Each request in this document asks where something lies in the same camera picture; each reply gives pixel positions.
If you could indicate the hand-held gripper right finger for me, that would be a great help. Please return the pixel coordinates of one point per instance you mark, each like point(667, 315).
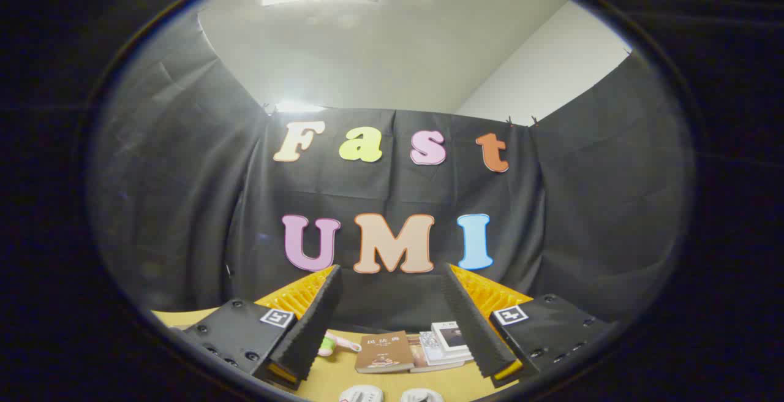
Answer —
point(471, 322)

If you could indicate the white shoe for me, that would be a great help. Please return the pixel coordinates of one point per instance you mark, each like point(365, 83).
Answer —
point(361, 395)
point(422, 396)

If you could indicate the white patterned cover book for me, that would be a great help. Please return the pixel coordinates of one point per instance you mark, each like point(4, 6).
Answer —
point(432, 350)

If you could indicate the brown cover book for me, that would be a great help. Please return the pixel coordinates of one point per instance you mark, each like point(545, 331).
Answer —
point(384, 350)

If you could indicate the thick book tan cover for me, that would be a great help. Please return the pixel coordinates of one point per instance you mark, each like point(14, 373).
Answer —
point(419, 358)

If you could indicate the black backdrop cloth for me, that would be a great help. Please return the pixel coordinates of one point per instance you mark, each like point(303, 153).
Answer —
point(184, 206)

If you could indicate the green and pink plush toy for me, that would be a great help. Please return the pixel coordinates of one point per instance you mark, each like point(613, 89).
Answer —
point(329, 345)

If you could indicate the white book dark photo cover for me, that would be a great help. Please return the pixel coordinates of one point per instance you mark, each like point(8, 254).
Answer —
point(450, 336)

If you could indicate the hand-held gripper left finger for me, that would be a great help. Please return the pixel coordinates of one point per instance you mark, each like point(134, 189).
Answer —
point(312, 322)

